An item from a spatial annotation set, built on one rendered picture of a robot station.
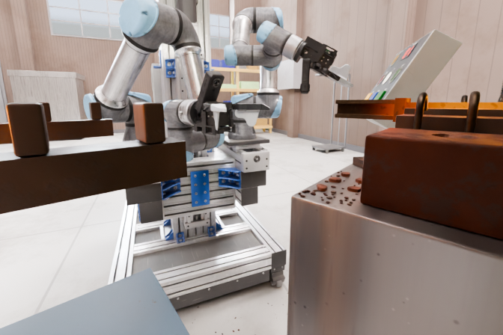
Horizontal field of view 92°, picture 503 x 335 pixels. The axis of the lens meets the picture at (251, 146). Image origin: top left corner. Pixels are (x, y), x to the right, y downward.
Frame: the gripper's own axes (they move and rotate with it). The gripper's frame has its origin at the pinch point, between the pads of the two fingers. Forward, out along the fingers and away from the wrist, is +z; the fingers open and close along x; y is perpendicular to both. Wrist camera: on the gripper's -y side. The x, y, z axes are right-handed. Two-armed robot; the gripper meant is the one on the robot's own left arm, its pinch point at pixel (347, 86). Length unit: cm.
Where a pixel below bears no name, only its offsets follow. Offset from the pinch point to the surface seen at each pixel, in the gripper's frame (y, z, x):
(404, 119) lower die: -5, 5, -54
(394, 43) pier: 123, 41, 372
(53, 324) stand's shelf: -47, -17, -70
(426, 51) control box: 16.6, 12.1, -7.1
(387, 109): -4.4, 4.7, -46.2
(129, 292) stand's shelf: -44, -13, -63
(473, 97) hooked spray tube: 0, 8, -57
